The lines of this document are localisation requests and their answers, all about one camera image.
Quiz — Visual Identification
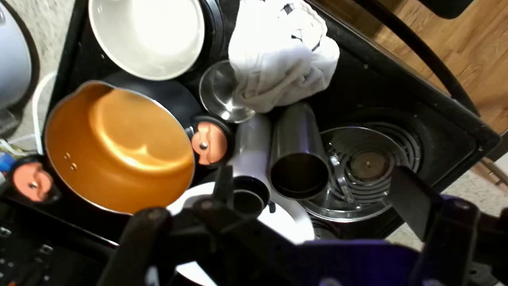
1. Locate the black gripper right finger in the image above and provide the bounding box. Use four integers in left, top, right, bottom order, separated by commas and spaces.
391, 165, 508, 286

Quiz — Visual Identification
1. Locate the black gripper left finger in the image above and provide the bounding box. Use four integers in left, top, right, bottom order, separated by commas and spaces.
100, 163, 299, 286

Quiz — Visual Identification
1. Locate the dark pot with copper interior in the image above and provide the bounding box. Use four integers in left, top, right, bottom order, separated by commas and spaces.
10, 78, 235, 216

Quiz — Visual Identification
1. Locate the electric coil burner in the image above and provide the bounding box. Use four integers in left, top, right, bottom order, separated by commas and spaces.
316, 119, 426, 213

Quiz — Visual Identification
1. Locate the wide white bowl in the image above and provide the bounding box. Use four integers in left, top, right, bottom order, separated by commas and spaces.
167, 181, 316, 286

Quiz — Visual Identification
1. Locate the stainless steel thermos tumbler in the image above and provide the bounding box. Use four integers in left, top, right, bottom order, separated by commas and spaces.
267, 102, 332, 202

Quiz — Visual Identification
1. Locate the black electric stove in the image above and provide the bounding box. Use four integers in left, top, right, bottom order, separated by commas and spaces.
0, 0, 502, 286

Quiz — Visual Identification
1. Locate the white crumpled cloth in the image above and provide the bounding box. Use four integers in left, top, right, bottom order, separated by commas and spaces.
227, 0, 342, 114

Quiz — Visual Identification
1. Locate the black oven door handle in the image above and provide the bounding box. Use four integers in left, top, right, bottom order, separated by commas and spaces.
354, 0, 481, 116

